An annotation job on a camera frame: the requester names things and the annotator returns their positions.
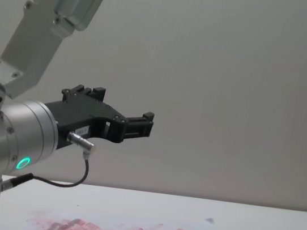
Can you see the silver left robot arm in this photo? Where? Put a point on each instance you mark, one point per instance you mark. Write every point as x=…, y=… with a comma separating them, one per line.
x=28, y=46

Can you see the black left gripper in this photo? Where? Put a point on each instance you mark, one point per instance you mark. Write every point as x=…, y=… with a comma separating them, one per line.
x=82, y=113

